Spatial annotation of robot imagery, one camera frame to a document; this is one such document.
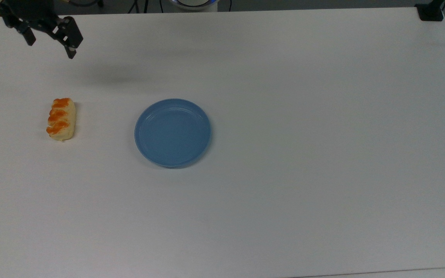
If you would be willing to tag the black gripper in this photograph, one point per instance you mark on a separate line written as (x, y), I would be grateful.
(29, 11)

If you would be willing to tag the orange glazed bread roll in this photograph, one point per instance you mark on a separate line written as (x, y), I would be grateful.
(61, 119)

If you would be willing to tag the black tripod legs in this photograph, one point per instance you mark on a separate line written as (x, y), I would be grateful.
(134, 5)

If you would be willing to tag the blue round plate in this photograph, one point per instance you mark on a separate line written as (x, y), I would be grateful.
(173, 133)

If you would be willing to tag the black table clamp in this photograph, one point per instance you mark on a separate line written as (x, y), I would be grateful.
(430, 12)

